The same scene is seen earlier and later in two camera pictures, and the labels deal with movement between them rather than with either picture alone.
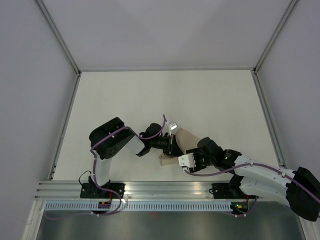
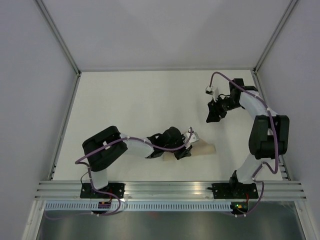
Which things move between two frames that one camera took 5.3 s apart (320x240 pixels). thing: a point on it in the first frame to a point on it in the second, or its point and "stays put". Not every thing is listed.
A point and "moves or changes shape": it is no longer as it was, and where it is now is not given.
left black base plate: x=90 y=190 stays put
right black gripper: x=198 y=167 to x=214 y=111
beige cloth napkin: x=185 y=140 moves or changes shape
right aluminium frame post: x=288 y=12 stays put
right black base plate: x=229 y=191 stays put
